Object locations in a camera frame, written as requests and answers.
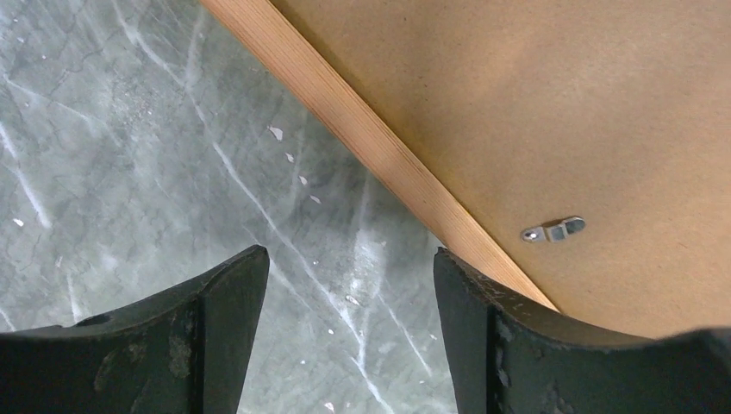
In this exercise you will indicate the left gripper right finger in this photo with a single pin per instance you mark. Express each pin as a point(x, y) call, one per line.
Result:
point(509, 354)

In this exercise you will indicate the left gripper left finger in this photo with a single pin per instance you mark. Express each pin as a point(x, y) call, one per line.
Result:
point(182, 350)

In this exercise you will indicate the brown backing board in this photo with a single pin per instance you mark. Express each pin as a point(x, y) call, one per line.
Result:
point(534, 111)

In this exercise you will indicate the yellow picture frame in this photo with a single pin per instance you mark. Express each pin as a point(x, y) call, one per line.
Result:
point(282, 49)

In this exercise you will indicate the small metal frame clip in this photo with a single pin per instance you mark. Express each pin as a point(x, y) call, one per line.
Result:
point(554, 231)

